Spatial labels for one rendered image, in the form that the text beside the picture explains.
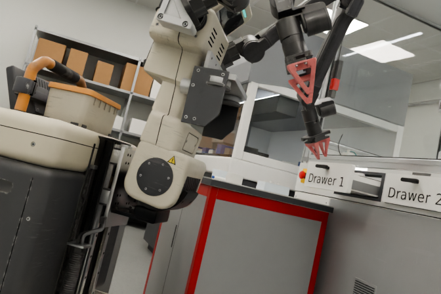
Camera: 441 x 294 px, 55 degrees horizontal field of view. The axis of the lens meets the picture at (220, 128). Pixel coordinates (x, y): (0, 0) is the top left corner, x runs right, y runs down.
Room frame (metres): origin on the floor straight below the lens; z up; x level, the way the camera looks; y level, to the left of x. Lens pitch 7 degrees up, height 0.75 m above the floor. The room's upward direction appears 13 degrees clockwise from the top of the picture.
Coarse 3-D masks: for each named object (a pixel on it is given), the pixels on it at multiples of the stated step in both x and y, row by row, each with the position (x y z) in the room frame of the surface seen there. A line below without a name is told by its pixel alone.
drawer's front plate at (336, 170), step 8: (312, 168) 1.81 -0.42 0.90; (320, 168) 1.76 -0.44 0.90; (336, 168) 1.66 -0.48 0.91; (344, 168) 1.62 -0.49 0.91; (352, 168) 1.58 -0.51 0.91; (320, 176) 1.75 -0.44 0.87; (328, 176) 1.70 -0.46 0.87; (336, 176) 1.65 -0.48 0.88; (344, 176) 1.61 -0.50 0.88; (352, 176) 1.58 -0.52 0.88; (304, 184) 1.84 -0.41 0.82; (312, 184) 1.79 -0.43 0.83; (320, 184) 1.74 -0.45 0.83; (328, 184) 1.69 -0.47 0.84; (336, 184) 1.64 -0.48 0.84; (344, 184) 1.60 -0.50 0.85; (344, 192) 1.59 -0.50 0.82
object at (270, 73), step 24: (312, 48) 2.56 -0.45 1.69; (240, 72) 2.57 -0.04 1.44; (264, 72) 2.46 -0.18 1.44; (288, 96) 2.54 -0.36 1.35; (240, 120) 2.47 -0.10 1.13; (240, 144) 2.45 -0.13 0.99; (216, 168) 2.61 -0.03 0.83; (240, 168) 2.46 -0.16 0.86; (264, 168) 2.51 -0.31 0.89; (288, 168) 2.57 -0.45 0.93
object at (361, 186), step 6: (354, 180) 1.61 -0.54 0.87; (360, 180) 1.62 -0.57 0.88; (366, 180) 1.63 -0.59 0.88; (372, 180) 1.64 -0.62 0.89; (354, 186) 1.61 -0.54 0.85; (360, 186) 1.62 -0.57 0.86; (366, 186) 1.63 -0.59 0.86; (372, 186) 1.64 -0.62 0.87; (378, 186) 1.65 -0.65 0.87; (354, 192) 1.71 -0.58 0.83; (360, 192) 1.62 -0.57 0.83; (366, 192) 1.63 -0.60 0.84; (372, 192) 1.64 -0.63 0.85; (378, 192) 1.65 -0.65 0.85
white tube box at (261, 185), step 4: (260, 184) 1.92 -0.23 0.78; (264, 184) 1.88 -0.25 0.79; (268, 184) 1.88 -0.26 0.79; (272, 184) 1.89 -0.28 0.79; (276, 184) 1.89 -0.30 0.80; (260, 188) 1.92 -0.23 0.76; (264, 188) 1.88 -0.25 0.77; (268, 188) 1.88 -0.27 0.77; (272, 188) 1.89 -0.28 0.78; (276, 188) 1.90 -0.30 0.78; (280, 188) 1.90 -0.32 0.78; (284, 188) 1.91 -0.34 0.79; (288, 188) 1.91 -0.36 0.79; (276, 192) 1.90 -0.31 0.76; (280, 192) 1.90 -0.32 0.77; (284, 192) 1.91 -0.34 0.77; (288, 192) 1.91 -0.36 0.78
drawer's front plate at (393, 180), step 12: (396, 180) 1.55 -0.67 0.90; (420, 180) 1.45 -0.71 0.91; (432, 180) 1.41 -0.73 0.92; (384, 192) 1.60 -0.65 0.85; (396, 192) 1.54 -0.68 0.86; (408, 192) 1.49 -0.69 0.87; (420, 192) 1.45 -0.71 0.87; (432, 192) 1.40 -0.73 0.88; (396, 204) 1.55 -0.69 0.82; (408, 204) 1.48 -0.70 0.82; (420, 204) 1.44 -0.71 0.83; (432, 204) 1.39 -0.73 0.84
